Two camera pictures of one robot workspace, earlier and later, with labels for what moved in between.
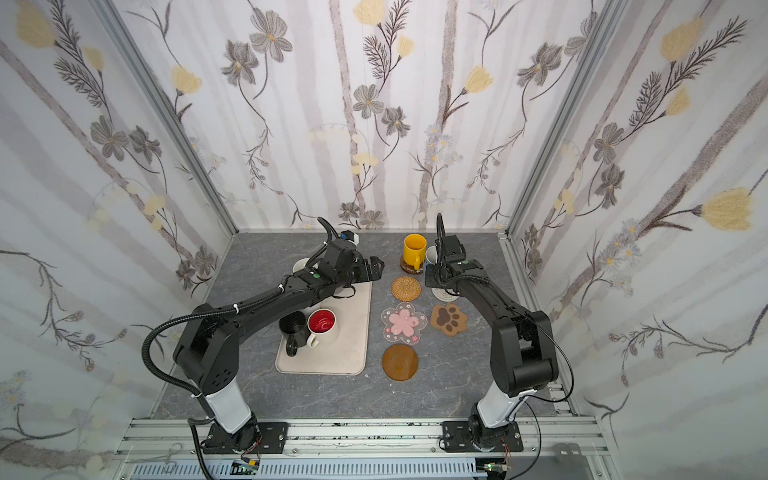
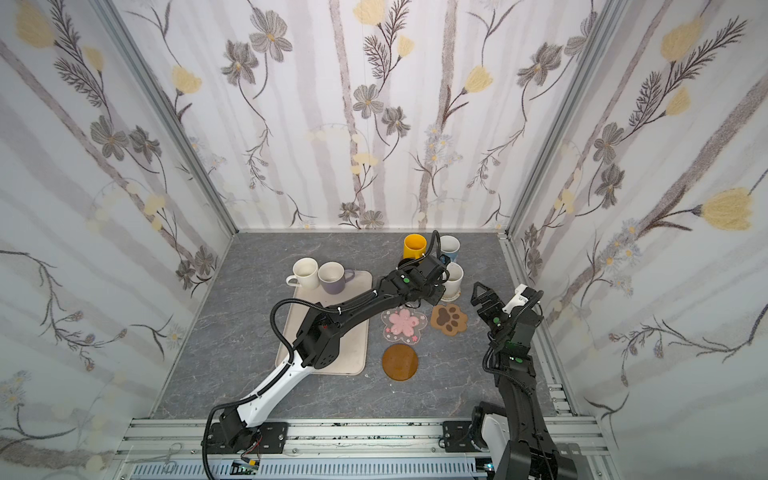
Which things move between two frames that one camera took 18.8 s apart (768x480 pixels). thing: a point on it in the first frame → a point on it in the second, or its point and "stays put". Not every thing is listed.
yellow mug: (415, 250) stays put
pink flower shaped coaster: (403, 324) stays put
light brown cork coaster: (400, 361) stays put
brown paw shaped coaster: (449, 319) stays put
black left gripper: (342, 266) → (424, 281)
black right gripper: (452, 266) → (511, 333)
